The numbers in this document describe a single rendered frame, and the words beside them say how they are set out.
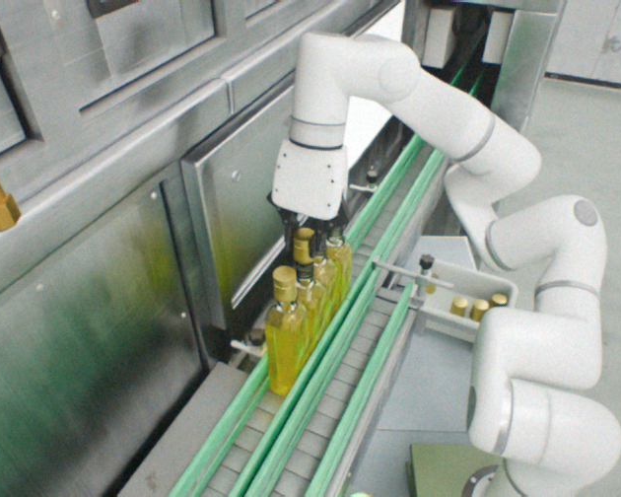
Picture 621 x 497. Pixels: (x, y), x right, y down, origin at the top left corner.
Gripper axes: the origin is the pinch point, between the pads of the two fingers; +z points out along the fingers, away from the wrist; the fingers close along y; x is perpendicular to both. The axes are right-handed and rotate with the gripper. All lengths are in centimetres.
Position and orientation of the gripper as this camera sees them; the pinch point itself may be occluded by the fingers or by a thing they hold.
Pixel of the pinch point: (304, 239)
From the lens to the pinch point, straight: 77.4
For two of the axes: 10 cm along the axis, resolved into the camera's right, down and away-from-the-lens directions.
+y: 9.0, 2.9, -3.3
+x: 4.3, -3.8, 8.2
